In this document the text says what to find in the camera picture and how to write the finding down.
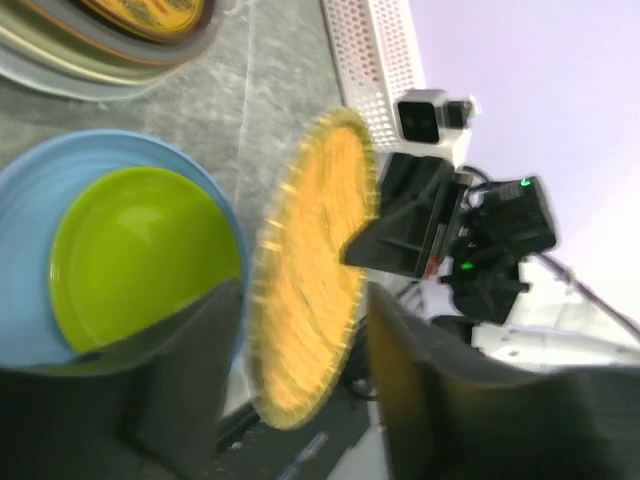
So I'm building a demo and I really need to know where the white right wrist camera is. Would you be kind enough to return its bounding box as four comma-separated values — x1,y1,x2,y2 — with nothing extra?
394,89,479,168

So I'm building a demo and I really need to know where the yellow patterned plate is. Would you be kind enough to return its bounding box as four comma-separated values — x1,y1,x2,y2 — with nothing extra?
74,0,219,45

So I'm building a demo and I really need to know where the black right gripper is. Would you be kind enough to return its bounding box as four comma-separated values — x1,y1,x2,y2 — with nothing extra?
341,152,557,325

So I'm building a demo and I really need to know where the white perforated plastic bin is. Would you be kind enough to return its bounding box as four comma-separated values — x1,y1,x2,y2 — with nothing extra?
321,0,426,152

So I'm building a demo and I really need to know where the woven bamboo plate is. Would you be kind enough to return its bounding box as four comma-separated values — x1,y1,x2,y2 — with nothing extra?
245,107,378,430

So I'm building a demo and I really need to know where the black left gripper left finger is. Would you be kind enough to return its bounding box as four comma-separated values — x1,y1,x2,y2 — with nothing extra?
1,279,243,479

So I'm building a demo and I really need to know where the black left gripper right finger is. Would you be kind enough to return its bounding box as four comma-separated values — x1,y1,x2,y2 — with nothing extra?
367,282,639,479

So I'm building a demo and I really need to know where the black table front frame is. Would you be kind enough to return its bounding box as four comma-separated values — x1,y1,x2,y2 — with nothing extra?
209,373,373,480

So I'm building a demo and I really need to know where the blue plastic plate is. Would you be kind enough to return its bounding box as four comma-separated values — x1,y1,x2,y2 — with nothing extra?
1,129,249,368

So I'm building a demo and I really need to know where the lime green plate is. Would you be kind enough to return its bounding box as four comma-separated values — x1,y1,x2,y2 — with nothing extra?
49,167,243,353

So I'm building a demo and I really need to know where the clear glass plate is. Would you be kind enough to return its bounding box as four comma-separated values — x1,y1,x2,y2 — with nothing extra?
1,1,222,66

